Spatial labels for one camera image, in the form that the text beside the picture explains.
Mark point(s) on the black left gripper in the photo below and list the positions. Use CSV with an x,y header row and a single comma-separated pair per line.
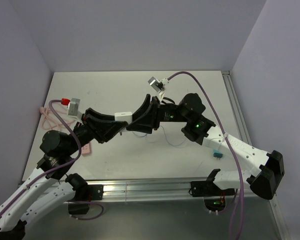
x,y
103,127

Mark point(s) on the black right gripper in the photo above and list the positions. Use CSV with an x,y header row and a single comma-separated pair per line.
x,y
150,119

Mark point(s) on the white charger plug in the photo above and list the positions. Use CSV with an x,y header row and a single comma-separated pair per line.
x,y
124,117

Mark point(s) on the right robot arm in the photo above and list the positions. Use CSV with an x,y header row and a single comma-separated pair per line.
x,y
260,171

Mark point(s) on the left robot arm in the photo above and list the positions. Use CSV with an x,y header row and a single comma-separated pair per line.
x,y
49,185

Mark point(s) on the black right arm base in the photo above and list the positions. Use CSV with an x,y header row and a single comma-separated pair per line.
x,y
206,188

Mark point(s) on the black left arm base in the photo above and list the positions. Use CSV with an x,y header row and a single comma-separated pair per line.
x,y
84,200

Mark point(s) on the blue charger plug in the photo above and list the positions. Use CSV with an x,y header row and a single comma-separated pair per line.
x,y
217,154

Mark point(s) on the pink power strip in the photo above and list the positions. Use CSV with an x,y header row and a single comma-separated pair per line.
x,y
86,149

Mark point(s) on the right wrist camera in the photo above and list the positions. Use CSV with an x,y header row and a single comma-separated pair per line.
x,y
160,86

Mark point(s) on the aluminium table rail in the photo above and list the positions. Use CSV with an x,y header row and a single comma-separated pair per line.
x,y
130,171

